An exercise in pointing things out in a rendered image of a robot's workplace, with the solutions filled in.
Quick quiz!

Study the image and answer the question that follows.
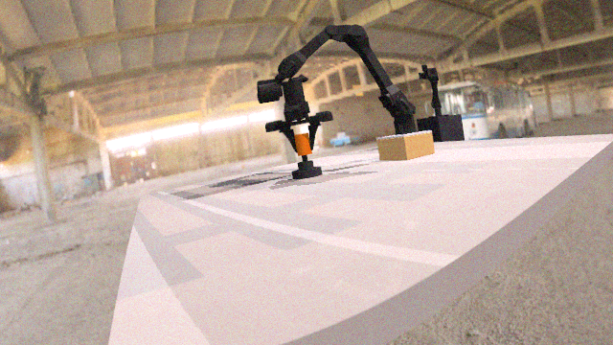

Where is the orange cylinder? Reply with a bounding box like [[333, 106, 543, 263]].
[[294, 132, 312, 156]]

